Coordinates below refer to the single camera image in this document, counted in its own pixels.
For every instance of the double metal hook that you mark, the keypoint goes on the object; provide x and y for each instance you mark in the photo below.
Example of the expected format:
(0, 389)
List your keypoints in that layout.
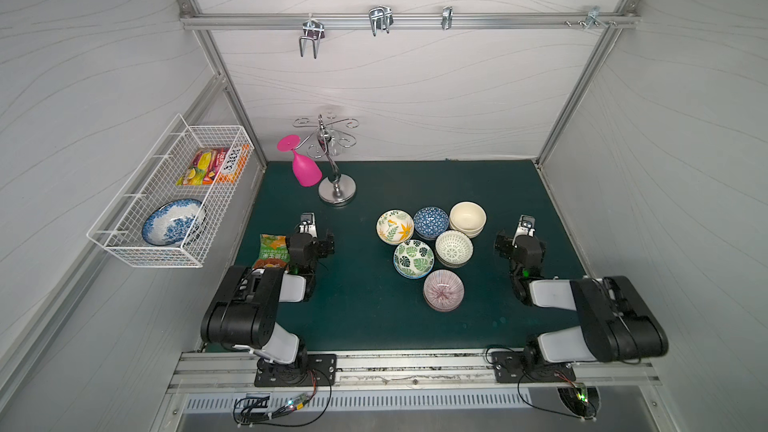
(381, 19)
(313, 32)

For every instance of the blue floral bowl in basket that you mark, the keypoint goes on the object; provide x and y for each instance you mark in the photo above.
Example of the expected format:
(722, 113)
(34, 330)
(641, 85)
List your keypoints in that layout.
(177, 222)

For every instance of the green leaf bowl front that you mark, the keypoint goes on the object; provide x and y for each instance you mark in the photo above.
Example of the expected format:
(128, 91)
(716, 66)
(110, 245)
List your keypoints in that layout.
(413, 257)

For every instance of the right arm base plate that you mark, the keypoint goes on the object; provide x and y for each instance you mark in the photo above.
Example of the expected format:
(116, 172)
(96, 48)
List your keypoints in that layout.
(511, 367)

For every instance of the double metal hook middle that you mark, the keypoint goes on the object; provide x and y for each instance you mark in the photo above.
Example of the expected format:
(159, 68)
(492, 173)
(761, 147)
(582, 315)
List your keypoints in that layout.
(381, 19)

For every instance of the pink plastic wine glass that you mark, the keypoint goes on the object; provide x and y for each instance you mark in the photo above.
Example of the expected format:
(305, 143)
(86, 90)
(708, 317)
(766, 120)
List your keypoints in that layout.
(304, 168)

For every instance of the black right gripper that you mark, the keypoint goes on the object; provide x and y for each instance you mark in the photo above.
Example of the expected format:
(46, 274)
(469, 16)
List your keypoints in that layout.
(504, 245)

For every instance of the green leaf bowl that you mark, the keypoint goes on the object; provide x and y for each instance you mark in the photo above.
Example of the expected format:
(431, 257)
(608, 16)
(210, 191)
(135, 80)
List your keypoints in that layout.
(413, 277)
(413, 257)

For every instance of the green lattice pattern bowl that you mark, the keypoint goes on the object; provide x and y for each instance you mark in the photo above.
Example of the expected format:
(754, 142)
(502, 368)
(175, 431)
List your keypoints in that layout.
(454, 246)

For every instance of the aluminium top rail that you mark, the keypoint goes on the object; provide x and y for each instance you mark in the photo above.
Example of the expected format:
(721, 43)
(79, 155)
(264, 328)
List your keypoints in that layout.
(192, 19)

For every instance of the metal hook right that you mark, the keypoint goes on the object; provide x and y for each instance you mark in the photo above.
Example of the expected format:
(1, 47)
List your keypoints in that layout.
(592, 20)

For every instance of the cream bowl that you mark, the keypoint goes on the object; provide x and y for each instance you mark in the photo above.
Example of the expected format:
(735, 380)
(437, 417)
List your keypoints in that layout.
(471, 233)
(467, 215)

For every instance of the chrome glass holder stand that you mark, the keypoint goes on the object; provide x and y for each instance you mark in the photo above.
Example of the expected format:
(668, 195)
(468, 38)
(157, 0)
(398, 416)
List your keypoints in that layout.
(332, 135)

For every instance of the double metal hook left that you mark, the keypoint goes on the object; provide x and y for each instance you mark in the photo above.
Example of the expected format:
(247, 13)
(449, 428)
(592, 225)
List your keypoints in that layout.
(313, 32)

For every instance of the pink striped bowl front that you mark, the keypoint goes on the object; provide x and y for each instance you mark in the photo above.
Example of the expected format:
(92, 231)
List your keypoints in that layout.
(443, 308)

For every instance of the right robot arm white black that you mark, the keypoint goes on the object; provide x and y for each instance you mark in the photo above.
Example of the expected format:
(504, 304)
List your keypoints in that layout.
(614, 322)

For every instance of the blue triangle pattern bowl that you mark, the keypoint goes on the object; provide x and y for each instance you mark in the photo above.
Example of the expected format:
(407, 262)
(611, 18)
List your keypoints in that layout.
(430, 222)

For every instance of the colourful snack packet in basket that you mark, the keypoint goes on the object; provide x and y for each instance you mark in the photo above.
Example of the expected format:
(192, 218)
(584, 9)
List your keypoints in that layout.
(215, 165)

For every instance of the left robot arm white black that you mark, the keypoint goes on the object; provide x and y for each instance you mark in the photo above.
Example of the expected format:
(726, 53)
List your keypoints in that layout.
(242, 315)

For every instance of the red lattice pattern bowl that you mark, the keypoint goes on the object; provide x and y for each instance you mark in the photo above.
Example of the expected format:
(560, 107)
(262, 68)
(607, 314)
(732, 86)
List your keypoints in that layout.
(452, 265)

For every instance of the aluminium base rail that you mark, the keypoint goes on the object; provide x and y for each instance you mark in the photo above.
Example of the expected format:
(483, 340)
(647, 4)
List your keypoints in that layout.
(389, 370)

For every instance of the green snack packet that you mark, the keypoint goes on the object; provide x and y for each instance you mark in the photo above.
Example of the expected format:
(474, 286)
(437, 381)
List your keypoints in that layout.
(273, 252)

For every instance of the white wire wall basket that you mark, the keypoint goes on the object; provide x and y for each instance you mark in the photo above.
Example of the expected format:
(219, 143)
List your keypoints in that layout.
(153, 184)

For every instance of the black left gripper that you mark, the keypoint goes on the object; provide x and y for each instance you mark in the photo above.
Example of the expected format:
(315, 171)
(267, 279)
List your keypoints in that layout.
(321, 245)

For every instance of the yellow leaf pattern bowl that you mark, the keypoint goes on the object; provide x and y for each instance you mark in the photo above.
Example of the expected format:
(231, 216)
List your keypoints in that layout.
(395, 227)

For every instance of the green table mat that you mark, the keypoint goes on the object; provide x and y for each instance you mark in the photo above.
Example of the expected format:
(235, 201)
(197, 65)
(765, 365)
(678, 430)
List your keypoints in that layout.
(362, 303)

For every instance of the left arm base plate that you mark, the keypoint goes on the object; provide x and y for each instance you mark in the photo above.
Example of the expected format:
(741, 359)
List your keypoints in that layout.
(307, 371)

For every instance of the single metal hook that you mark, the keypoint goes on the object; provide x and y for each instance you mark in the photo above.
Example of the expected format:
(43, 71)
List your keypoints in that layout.
(447, 18)

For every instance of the pink striped bowl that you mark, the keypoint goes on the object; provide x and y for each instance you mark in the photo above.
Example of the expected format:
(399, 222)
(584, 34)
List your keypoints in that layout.
(443, 308)
(443, 287)

